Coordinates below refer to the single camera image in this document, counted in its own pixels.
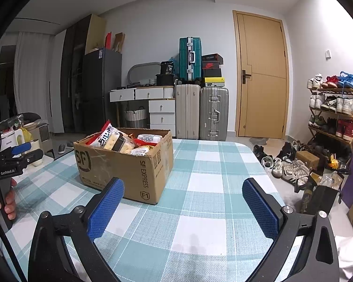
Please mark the dark refrigerator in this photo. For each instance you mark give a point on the dark refrigerator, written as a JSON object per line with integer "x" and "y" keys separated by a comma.
{"x": 101, "y": 91}

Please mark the grey oval mirror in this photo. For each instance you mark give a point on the grey oval mirror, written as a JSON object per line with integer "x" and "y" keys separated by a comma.
{"x": 142, "y": 72}

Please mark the white plastic bag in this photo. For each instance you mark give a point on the white plastic bag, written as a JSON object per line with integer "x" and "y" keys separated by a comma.
{"x": 349, "y": 255}

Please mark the dark wardrobe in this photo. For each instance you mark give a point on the dark wardrobe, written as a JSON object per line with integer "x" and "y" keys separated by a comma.
{"x": 73, "y": 64}

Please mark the black printed bag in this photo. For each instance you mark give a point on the black printed bag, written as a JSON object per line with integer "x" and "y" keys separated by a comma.
{"x": 167, "y": 68}

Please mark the person's left hand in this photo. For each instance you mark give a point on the person's left hand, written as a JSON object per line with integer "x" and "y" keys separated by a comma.
{"x": 10, "y": 199}

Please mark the woven laundry basket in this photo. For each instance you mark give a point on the woven laundry basket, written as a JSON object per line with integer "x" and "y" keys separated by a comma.
{"x": 136, "y": 114}

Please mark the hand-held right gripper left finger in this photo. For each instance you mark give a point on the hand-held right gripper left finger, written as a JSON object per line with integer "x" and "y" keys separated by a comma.
{"x": 106, "y": 208}

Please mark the pile of sneakers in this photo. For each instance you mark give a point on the pile of sneakers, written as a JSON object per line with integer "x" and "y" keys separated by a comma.
{"x": 288, "y": 167}

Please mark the beige suitcase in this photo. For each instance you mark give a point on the beige suitcase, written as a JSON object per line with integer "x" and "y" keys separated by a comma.
{"x": 187, "y": 111}

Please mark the small cardboard box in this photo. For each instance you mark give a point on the small cardboard box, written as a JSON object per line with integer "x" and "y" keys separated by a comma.
{"x": 307, "y": 159}

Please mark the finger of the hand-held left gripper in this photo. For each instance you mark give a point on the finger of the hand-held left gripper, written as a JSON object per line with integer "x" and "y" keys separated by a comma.
{"x": 32, "y": 157}
{"x": 20, "y": 148}

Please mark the brown cardboard box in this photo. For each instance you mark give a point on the brown cardboard box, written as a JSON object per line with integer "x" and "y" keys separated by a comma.
{"x": 117, "y": 170}

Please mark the black shoe box red stripe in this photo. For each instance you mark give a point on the black shoe box red stripe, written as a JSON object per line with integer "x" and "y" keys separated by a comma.
{"x": 212, "y": 57}

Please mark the teal suitcase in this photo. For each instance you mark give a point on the teal suitcase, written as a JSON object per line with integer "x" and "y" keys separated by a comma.
{"x": 190, "y": 60}

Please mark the white light switch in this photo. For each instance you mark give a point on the white light switch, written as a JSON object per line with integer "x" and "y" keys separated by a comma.
{"x": 328, "y": 54}

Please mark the white red-edged snack packet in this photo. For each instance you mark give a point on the white red-edged snack packet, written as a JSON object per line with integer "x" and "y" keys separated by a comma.
{"x": 148, "y": 138}

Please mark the grey doormat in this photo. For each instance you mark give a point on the grey doormat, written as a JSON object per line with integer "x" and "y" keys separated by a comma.
{"x": 259, "y": 141}

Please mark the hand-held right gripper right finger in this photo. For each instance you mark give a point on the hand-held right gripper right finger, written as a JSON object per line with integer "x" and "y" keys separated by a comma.
{"x": 261, "y": 208}

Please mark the yellow packet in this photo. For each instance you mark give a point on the yellow packet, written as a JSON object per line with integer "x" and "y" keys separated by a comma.
{"x": 334, "y": 161}

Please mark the black paper bag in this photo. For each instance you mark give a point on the black paper bag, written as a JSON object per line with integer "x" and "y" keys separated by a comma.
{"x": 320, "y": 196}

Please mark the red cracker packet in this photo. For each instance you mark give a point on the red cracker packet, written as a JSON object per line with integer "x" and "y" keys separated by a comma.
{"x": 120, "y": 144}

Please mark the cooking pot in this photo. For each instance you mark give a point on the cooking pot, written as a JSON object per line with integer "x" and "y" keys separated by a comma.
{"x": 32, "y": 123}

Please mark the red paper bag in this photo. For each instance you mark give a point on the red paper bag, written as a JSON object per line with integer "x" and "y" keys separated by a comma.
{"x": 108, "y": 40}

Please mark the white noodle snack packet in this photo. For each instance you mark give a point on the white noodle snack packet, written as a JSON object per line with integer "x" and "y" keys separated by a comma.
{"x": 104, "y": 133}
{"x": 141, "y": 151}

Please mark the red and black shoe box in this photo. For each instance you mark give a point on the red and black shoe box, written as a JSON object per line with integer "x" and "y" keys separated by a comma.
{"x": 211, "y": 65}

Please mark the white curtain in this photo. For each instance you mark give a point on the white curtain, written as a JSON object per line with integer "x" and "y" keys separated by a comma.
{"x": 34, "y": 76}

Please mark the brown paper bag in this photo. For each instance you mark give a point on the brown paper bag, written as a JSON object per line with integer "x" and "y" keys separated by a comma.
{"x": 119, "y": 41}

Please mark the blue plastic bag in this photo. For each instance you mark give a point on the blue plastic bag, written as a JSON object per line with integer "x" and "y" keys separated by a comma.
{"x": 173, "y": 60}

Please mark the wooden door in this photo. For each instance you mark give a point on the wooden door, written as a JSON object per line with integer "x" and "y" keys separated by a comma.
{"x": 263, "y": 88}

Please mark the white electric kettle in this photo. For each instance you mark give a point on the white electric kettle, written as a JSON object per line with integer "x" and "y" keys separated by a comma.
{"x": 7, "y": 139}

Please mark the white desk with drawers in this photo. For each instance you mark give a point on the white desk with drawers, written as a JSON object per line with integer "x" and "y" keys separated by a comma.
{"x": 161, "y": 107}

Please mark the white cup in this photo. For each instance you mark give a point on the white cup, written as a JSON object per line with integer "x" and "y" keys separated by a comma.
{"x": 37, "y": 152}

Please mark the silver suitcase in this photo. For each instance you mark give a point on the silver suitcase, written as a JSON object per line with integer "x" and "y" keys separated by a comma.
{"x": 214, "y": 111}

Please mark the black storage bin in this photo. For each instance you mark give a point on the black storage bin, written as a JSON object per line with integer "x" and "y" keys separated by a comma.
{"x": 165, "y": 80}

